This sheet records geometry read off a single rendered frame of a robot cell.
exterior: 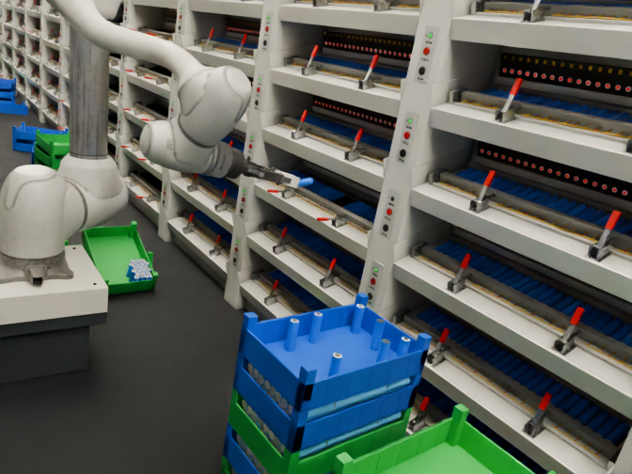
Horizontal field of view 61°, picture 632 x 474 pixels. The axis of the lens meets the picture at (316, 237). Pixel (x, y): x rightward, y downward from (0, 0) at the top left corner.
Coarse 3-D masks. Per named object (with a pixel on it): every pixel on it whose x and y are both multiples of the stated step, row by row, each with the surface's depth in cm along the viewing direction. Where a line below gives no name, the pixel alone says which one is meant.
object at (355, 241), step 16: (288, 160) 189; (304, 160) 190; (336, 176) 176; (256, 192) 185; (368, 192) 164; (288, 208) 170; (304, 208) 164; (304, 224) 164; (320, 224) 157; (336, 240) 152; (352, 240) 145; (368, 240) 139
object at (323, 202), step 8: (296, 192) 173; (304, 192) 169; (312, 200) 167; (320, 200) 163; (328, 200) 162; (328, 208) 160; (336, 208) 157; (352, 216) 152; (360, 224) 149; (368, 224) 147
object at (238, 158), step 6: (234, 150) 130; (240, 150) 132; (234, 156) 129; (240, 156) 130; (234, 162) 129; (240, 162) 130; (234, 168) 129; (240, 168) 130; (246, 168) 131; (252, 168) 132; (228, 174) 130; (234, 174) 130; (240, 174) 131; (252, 174) 133
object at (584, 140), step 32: (512, 64) 123; (544, 64) 116; (576, 64) 111; (448, 96) 123; (480, 96) 118; (512, 96) 108; (544, 96) 116; (576, 96) 112; (608, 96) 107; (448, 128) 119; (480, 128) 112; (512, 128) 105; (544, 128) 104; (576, 128) 100; (608, 128) 98; (576, 160) 97; (608, 160) 92
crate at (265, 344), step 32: (256, 320) 97; (288, 320) 104; (352, 320) 116; (384, 320) 111; (256, 352) 94; (288, 352) 102; (320, 352) 104; (352, 352) 106; (416, 352) 100; (288, 384) 87; (320, 384) 86; (352, 384) 91; (384, 384) 97
